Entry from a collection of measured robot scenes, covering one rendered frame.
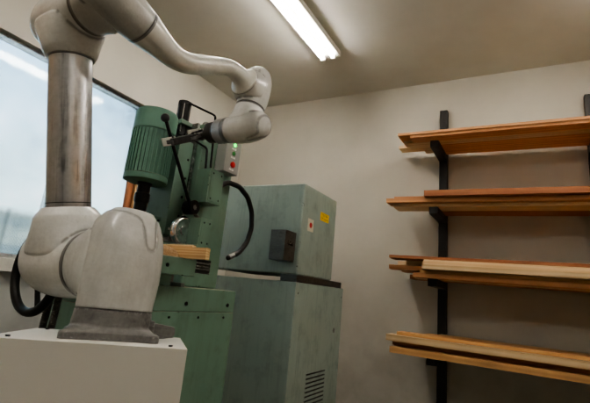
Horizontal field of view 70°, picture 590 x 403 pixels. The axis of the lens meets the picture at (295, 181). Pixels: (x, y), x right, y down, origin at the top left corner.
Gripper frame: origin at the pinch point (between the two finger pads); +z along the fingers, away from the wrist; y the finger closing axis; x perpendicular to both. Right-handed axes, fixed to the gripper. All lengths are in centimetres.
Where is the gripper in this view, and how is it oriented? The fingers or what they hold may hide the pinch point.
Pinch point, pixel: (177, 137)
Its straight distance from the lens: 167.1
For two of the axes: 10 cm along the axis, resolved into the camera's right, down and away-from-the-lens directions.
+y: 4.9, -3.2, 8.1
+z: -8.5, 0.5, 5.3
